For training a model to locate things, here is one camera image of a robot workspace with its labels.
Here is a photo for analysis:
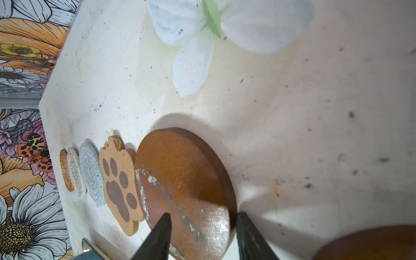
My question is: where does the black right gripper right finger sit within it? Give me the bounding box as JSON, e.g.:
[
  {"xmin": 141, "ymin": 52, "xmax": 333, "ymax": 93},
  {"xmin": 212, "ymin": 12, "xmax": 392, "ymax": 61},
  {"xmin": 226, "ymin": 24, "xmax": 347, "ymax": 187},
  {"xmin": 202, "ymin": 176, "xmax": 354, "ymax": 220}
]
[{"xmin": 236, "ymin": 212, "xmax": 279, "ymax": 260}]

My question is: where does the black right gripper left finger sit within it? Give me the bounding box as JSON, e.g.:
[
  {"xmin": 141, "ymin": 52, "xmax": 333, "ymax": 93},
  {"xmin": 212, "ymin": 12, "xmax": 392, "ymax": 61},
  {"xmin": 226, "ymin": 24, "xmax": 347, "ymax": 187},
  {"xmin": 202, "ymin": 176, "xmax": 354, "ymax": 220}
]
[{"xmin": 131, "ymin": 213, "xmax": 172, "ymax": 260}]

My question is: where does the grey woven round coaster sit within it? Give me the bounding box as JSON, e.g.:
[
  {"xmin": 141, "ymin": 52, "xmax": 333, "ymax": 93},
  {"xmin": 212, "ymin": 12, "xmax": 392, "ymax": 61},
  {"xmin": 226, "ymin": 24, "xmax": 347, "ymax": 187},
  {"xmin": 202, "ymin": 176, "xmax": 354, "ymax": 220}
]
[{"xmin": 79, "ymin": 142, "xmax": 106, "ymax": 207}]

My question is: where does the cork paw print coaster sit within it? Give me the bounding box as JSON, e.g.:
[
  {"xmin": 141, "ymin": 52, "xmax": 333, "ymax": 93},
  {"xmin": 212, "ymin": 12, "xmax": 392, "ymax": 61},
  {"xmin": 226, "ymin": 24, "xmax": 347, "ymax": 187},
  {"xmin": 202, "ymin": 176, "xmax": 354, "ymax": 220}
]
[{"xmin": 99, "ymin": 135, "xmax": 145, "ymax": 236}]

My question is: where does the scratched brown round coaster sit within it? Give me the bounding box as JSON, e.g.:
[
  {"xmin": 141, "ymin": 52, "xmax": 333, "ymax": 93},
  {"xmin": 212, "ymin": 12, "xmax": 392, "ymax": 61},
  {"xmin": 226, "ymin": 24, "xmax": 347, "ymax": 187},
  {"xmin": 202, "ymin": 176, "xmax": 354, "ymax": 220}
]
[{"xmin": 135, "ymin": 127, "xmax": 237, "ymax": 260}]

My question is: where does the woven rattan round coaster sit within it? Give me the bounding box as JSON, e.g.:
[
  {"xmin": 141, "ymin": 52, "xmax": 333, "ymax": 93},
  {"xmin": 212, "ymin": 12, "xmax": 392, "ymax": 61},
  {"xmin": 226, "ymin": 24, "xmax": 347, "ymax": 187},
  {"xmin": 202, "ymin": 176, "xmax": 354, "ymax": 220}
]
[{"xmin": 60, "ymin": 149, "xmax": 74, "ymax": 192}]

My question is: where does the plain brown round coaster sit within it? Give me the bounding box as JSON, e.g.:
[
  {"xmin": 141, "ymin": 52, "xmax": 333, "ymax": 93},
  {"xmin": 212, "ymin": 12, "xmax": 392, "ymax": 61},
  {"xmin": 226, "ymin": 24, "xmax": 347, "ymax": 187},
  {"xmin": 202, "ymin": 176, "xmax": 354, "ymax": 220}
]
[{"xmin": 313, "ymin": 225, "xmax": 416, "ymax": 260}]

